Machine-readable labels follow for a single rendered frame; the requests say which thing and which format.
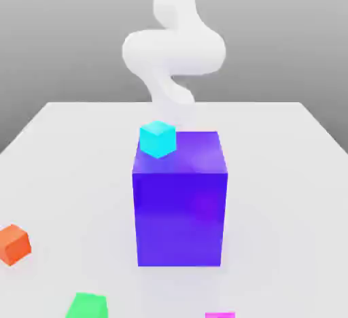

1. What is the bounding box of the small cyan cube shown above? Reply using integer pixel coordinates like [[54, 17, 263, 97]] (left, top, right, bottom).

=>
[[139, 120, 177, 160]]

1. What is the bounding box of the large purple box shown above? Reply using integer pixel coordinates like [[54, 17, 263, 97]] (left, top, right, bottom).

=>
[[131, 130, 228, 268]]

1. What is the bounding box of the small green cube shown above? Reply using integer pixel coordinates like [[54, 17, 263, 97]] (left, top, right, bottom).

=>
[[65, 291, 109, 318]]

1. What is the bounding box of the small orange cube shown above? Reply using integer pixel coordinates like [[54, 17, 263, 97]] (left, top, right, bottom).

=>
[[0, 224, 33, 267]]

